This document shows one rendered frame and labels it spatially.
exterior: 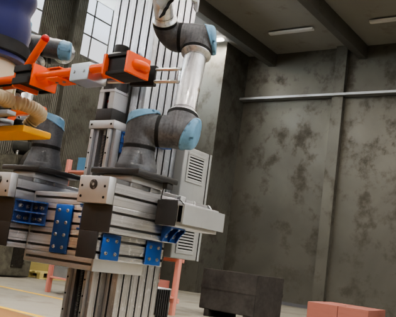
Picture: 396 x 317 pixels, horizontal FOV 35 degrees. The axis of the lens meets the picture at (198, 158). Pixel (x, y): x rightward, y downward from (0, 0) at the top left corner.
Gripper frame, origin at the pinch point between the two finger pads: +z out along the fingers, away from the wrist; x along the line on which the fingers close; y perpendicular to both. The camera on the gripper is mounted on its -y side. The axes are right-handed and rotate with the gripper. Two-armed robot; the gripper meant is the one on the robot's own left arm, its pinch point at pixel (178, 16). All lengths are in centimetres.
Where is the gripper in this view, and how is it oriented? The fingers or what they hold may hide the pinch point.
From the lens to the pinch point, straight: 203.9
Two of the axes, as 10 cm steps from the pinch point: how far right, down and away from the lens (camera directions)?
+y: -5.6, -2.1, -8.0
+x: 8.2, 0.1, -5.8
